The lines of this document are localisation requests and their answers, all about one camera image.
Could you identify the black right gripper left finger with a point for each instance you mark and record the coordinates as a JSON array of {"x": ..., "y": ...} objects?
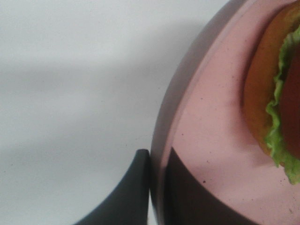
[{"x": 128, "y": 203}]

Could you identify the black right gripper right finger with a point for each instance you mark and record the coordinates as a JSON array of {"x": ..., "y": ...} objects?
[{"x": 187, "y": 202}]

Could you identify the pink round plate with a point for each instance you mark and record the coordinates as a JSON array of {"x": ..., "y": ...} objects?
[{"x": 201, "y": 119}]

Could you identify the burger with lettuce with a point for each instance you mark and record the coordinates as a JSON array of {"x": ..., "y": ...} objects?
[{"x": 264, "y": 83}]

